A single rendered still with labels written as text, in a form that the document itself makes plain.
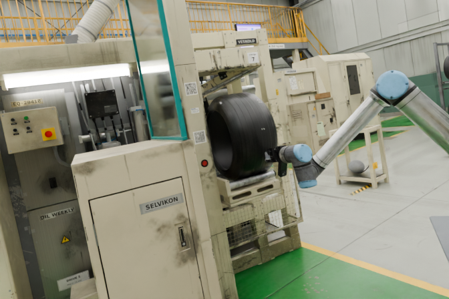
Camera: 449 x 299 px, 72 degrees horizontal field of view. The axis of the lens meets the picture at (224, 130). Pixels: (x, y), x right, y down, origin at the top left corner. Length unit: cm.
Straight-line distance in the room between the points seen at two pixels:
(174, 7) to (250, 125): 81
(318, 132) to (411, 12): 804
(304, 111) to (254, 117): 469
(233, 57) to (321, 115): 464
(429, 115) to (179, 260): 110
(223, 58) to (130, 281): 159
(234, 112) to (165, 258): 95
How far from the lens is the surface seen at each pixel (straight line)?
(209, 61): 222
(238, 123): 178
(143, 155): 107
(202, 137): 186
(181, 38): 191
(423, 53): 1347
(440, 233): 186
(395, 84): 145
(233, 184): 188
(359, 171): 478
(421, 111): 147
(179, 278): 120
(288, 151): 159
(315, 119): 659
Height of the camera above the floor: 135
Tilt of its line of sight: 4 degrees down
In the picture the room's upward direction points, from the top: 10 degrees counter-clockwise
